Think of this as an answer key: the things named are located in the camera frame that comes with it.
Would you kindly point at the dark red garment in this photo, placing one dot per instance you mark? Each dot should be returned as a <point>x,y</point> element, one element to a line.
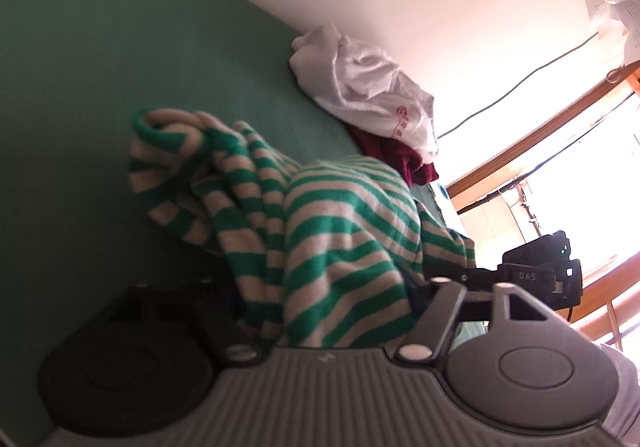
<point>395,157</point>

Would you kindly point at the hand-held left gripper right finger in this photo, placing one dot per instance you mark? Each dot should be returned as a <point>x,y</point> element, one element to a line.
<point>440,307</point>

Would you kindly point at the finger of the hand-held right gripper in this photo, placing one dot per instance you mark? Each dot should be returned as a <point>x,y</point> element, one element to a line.
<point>480,277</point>

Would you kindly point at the wooden balcony door frame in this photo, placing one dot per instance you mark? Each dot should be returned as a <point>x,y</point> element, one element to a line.
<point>525,152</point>

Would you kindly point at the white garment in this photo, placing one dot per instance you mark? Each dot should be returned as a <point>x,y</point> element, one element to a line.
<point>360,77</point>

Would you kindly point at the green table cloth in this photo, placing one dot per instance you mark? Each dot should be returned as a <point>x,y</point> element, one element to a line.
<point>100,52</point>

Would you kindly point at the green white striped shirt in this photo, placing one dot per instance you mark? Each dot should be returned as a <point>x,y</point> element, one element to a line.
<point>340,237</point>

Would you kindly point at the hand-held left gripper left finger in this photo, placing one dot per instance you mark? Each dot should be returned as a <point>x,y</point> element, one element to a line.
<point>220,327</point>

